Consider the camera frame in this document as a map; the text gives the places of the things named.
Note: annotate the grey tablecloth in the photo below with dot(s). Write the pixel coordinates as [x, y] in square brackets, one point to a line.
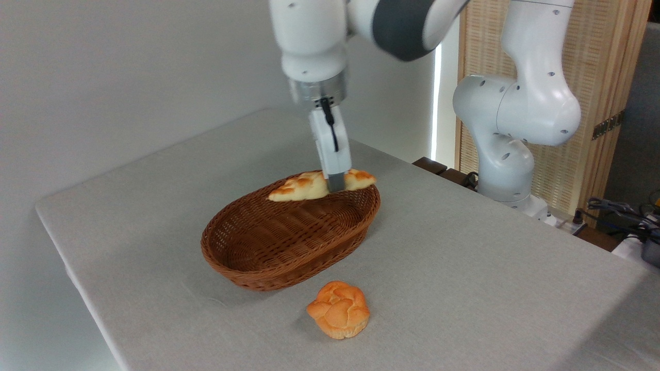
[154, 232]

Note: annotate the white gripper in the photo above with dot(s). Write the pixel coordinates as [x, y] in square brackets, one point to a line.
[325, 131]

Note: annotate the brown wicker oval basket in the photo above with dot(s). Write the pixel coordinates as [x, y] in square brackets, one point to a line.
[242, 257]

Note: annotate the long braided bread loaf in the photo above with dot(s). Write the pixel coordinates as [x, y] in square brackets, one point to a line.
[301, 188]

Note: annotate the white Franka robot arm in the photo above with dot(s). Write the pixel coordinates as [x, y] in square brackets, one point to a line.
[531, 108]

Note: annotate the round knotted bread roll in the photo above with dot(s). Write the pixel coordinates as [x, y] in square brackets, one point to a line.
[340, 312]

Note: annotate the dark brown wooden board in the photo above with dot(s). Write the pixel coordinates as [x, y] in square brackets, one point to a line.
[430, 165]

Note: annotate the dark metal screen hinge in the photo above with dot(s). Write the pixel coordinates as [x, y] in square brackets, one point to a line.
[608, 125]

